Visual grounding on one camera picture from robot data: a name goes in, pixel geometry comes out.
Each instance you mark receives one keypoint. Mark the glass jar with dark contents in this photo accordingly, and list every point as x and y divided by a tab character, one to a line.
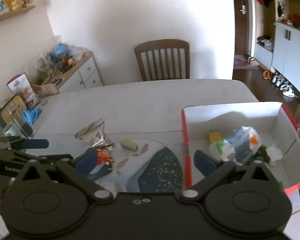
26	128

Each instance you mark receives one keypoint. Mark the silver foil snack bag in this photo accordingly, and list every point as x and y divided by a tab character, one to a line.
95	135

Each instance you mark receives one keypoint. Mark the white wooden sideboard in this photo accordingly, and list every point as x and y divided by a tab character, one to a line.
87	75

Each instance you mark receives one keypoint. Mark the pale green mug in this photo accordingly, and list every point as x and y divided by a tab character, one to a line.
8	131

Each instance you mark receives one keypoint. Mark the group of shoes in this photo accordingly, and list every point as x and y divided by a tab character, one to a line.
282	85

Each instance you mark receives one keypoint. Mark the brown wooden slatted chair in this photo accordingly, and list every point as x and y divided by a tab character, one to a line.
162	60

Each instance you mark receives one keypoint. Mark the red cardboard box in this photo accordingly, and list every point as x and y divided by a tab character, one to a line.
240	115

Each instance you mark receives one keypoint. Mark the wooden wall shelf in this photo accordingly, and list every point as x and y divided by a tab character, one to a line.
12	15

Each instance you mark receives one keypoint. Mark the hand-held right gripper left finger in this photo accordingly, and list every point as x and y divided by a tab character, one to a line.
86	163

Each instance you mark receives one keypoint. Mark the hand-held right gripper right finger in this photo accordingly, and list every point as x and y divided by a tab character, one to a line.
205	165

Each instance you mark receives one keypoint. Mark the green container with yellow lid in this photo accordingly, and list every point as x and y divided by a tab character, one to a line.
7	110

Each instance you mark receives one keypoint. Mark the red printed snack bag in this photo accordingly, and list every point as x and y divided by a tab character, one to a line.
21	87

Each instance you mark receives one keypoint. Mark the blue cloth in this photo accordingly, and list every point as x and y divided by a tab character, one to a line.
32	116

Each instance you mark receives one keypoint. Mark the dark blue flat case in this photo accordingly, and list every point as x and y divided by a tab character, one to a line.
103	172

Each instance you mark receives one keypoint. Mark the small photo frame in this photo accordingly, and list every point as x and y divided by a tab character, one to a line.
1	6

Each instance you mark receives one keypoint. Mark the white printed plastic bag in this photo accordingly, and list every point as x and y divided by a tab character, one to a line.
230	150

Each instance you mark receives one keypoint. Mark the pale blue hallway cabinet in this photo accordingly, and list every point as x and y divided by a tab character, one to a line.
287	47

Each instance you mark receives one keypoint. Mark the brown wooden door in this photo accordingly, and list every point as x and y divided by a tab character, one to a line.
241	30

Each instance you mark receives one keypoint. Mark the toys on sideboard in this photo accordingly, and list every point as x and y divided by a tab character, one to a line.
60	55

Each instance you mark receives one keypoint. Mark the clear drinking glass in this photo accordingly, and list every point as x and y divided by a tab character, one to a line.
42	97

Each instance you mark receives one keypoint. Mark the cream cylindrical eraser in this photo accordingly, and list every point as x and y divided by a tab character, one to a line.
128	145

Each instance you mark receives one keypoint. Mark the patterned door rug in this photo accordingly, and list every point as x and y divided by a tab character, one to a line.
245	63

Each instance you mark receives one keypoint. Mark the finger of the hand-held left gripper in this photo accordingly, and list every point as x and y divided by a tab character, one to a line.
52	158
37	144

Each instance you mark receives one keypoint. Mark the plush doll with yellow tag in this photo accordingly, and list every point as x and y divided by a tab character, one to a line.
215	137

